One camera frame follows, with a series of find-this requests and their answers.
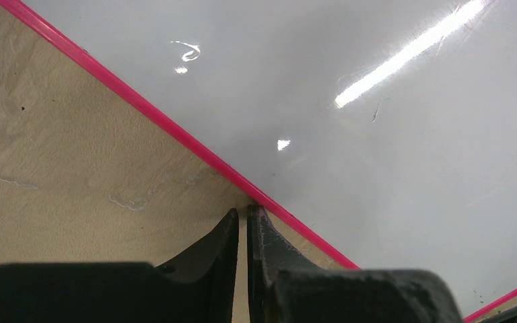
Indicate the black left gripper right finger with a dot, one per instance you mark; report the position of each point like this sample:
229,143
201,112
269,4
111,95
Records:
285,286

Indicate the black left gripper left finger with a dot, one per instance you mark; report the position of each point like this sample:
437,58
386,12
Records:
197,285

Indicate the white board with pink rim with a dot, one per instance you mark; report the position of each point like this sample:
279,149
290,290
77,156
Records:
385,132

